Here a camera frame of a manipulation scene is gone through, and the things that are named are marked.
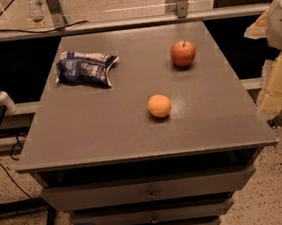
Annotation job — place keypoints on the grey drawer cabinet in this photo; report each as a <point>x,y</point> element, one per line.
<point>84,134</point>

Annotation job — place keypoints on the red apple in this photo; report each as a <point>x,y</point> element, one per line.
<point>183,53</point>

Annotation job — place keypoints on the middle grey drawer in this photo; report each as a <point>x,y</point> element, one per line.
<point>153,215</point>

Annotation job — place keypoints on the grey metal railing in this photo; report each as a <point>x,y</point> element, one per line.
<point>45,18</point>

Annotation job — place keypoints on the orange fruit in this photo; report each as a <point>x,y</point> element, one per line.
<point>159,105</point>

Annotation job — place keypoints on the top grey drawer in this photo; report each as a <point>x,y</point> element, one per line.
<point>128,191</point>

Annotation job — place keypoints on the white pump bottle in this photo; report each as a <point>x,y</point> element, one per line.
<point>6,100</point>

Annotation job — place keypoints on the blue white chip bag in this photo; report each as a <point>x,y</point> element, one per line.
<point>84,68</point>

